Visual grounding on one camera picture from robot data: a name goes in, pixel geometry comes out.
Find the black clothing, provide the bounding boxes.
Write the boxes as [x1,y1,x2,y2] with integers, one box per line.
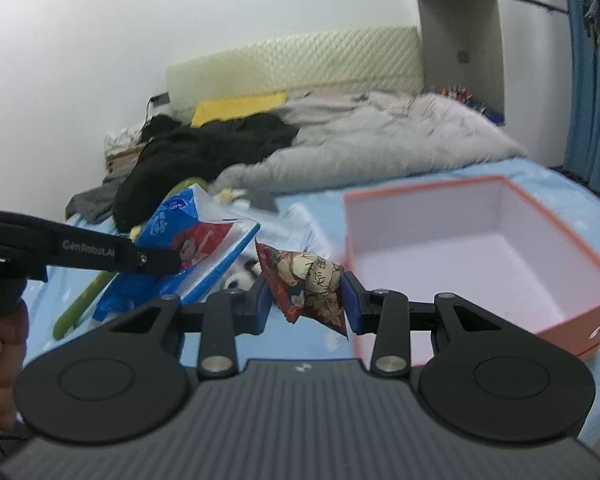
[112,112,301,233]

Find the blue printed bed sheet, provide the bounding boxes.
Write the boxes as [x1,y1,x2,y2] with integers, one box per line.
[20,157,600,461]

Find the light grey duvet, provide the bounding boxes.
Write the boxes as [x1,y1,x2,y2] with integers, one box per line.
[215,91,528,196]

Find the orange cardboard box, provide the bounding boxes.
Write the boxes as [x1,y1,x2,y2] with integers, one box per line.
[342,175,600,366]

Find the white crumpled cloth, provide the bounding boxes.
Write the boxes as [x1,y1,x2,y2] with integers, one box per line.
[104,127,148,156]

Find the yellow pillow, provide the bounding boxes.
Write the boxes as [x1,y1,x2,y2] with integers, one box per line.
[190,91,288,128]

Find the brown nightstand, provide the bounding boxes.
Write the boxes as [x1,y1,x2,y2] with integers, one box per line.
[104,142,148,176]

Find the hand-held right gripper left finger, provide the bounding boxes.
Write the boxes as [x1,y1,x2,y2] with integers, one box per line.
[97,275,272,379]

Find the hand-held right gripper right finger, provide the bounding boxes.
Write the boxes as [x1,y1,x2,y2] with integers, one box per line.
[340,270,503,377]

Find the blue curtain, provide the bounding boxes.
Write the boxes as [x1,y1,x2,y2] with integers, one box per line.
[562,0,600,201]

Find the colourful small items row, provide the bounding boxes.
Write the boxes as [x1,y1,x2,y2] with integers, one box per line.
[440,85,506,126]

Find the person's left hand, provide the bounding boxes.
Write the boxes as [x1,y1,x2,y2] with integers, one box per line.
[0,304,31,432]

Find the green plush stick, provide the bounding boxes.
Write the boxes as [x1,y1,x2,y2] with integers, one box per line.
[52,176,211,339]

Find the cream quilted headboard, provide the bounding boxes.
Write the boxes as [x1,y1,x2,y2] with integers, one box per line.
[166,25,423,116]

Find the dark grey blanket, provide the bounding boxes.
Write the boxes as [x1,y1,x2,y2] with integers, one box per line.
[65,172,131,223]

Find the white wardrobe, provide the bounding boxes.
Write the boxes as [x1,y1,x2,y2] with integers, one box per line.
[412,0,571,168]

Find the red patterned pouch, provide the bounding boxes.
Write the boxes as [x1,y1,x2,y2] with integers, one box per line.
[255,241,351,341]

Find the blue and white plastic bag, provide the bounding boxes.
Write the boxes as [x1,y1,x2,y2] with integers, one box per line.
[92,183,262,326]

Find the small panda plush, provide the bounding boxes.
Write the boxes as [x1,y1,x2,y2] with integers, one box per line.
[223,257,266,291]

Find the blue surgical face mask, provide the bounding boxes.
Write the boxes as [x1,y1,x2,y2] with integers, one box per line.
[275,204,333,257]

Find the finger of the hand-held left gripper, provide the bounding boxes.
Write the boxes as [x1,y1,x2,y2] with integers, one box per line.
[113,240,182,277]

